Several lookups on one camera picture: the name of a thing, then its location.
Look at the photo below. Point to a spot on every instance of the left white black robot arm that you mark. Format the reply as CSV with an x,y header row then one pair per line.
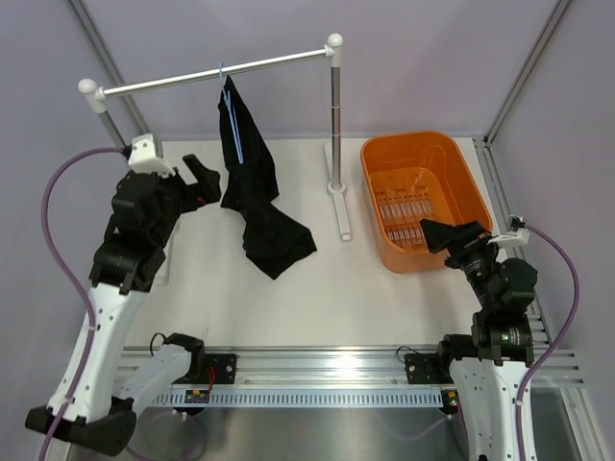
x,y
84,410

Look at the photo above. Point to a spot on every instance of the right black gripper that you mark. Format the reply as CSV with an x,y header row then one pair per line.
x,y
440,235

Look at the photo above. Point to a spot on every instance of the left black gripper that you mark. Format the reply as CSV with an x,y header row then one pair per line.
x,y
205,191

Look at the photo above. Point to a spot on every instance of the orange plastic basket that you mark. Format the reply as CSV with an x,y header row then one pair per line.
x,y
408,177

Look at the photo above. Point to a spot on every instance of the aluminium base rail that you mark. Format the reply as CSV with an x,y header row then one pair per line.
x,y
341,367

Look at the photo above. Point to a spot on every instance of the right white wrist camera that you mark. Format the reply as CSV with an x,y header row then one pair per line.
x,y
516,235

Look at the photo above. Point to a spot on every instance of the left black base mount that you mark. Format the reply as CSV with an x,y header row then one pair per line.
x,y
220,368

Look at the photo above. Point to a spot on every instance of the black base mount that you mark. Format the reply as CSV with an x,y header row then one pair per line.
x,y
426,368
220,368

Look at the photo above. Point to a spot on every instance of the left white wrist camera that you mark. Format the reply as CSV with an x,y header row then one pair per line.
x,y
146,157

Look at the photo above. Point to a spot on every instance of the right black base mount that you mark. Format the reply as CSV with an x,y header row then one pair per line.
x,y
426,368

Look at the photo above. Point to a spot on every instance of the silver white clothes rack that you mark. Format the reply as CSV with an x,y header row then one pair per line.
x,y
97,97

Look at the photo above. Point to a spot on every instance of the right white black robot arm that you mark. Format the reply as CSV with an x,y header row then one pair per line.
x,y
488,367

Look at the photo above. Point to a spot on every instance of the black shorts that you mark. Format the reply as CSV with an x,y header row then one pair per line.
x,y
271,240

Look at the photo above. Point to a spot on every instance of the white slotted cable duct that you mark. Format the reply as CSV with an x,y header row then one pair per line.
x,y
221,397

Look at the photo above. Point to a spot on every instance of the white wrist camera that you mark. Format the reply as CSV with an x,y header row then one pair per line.
x,y
146,157
516,235

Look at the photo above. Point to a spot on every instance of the blue wire hanger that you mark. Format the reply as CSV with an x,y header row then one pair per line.
x,y
227,98

